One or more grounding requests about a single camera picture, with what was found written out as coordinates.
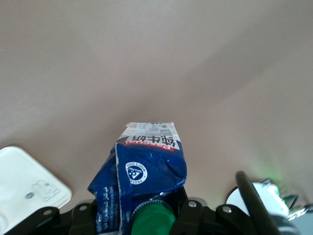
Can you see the blue milk carton green cap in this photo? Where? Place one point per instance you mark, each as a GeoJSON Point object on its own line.
{"type": "Point", "coordinates": [146, 171]}

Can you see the white rectangular tray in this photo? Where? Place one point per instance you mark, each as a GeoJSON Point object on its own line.
{"type": "Point", "coordinates": [24, 176]}

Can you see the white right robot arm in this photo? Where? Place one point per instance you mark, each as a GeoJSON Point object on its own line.
{"type": "Point", "coordinates": [234, 198]}

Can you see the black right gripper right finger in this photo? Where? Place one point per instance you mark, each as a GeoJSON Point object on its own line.
{"type": "Point", "coordinates": [195, 218]}

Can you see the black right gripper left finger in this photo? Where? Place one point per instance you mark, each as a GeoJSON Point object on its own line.
{"type": "Point", "coordinates": [83, 218]}

